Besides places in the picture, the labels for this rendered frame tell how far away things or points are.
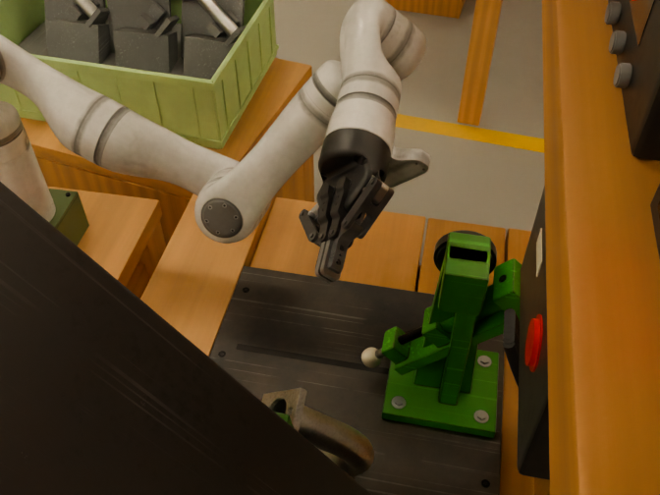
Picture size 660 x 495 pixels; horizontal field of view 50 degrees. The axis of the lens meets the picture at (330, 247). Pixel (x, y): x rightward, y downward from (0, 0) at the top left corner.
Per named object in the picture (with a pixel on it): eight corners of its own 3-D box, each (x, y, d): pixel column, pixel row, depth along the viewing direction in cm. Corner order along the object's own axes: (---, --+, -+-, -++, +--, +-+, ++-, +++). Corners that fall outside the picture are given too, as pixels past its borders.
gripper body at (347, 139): (307, 140, 79) (288, 210, 75) (359, 111, 73) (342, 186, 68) (356, 175, 83) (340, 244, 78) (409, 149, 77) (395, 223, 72)
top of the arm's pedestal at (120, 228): (-84, 320, 119) (-95, 304, 116) (9, 194, 141) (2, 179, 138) (95, 348, 115) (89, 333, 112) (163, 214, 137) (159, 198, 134)
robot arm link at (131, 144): (285, 177, 104) (129, 94, 102) (267, 203, 95) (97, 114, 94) (261, 226, 108) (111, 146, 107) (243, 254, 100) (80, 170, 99)
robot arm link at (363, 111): (433, 171, 78) (440, 128, 81) (360, 115, 72) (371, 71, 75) (375, 195, 85) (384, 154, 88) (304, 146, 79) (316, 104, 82)
